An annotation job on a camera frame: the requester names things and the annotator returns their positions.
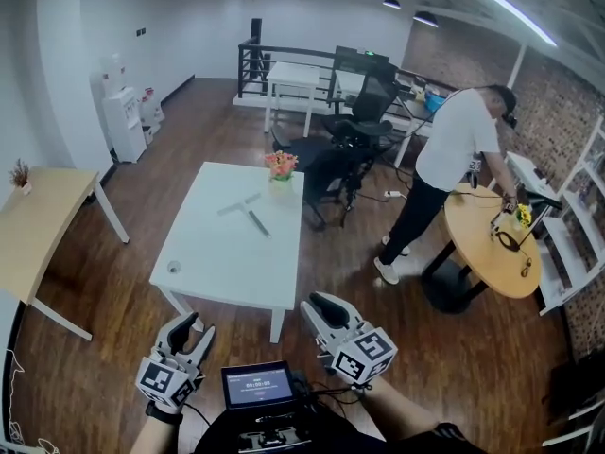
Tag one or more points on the small white side table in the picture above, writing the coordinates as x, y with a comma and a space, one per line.
293, 76
349, 83

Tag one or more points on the blue container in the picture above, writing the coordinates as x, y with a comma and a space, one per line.
435, 102

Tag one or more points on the spare water jugs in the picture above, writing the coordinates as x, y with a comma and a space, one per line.
150, 107

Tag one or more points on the light wooden desk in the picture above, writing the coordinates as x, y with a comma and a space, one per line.
38, 225

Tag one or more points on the dark desk with white legs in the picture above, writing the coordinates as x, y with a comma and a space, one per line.
416, 111

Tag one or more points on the person's black clothing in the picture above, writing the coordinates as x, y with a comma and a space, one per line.
331, 435

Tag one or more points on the white metal stand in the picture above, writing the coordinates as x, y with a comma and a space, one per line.
576, 431

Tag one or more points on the black stair railing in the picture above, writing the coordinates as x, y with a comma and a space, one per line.
250, 64

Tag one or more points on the chest-mounted screen device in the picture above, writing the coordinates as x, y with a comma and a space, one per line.
259, 386

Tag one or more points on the clear water dispenser bottle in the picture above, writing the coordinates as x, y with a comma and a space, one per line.
111, 76

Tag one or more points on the black pendant lamp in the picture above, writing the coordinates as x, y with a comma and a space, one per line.
425, 19
391, 4

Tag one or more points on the black folded chair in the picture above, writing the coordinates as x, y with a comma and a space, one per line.
326, 159

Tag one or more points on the white shelf unit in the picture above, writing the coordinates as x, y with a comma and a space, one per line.
567, 244

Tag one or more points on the black equipment box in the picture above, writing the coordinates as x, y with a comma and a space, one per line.
361, 56

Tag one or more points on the dried plant in small pot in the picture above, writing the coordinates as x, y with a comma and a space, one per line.
20, 175

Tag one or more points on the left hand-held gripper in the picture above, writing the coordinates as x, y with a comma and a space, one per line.
158, 378

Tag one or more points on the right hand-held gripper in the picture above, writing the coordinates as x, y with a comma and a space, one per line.
364, 355

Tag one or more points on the orange flowers in white pot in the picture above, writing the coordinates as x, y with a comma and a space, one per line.
282, 170

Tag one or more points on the wall switch panel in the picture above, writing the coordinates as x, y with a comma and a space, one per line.
141, 31

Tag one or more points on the person's left forearm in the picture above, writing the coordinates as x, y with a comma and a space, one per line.
153, 435

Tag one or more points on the black mesh office chair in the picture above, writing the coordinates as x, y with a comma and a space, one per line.
368, 107

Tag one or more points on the black wristband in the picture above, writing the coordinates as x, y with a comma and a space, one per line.
163, 414

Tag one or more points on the white power strip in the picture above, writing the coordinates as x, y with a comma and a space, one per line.
392, 194

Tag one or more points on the round wooden pedestal table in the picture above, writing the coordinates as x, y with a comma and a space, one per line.
477, 249

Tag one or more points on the yellow flowers in small vase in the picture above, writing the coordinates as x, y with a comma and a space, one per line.
523, 215

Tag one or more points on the long linear ceiling light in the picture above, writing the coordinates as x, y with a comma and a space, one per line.
517, 14

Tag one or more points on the white water dispenser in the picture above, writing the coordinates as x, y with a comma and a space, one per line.
124, 126

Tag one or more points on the person's right forearm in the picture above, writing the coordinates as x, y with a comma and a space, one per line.
402, 405

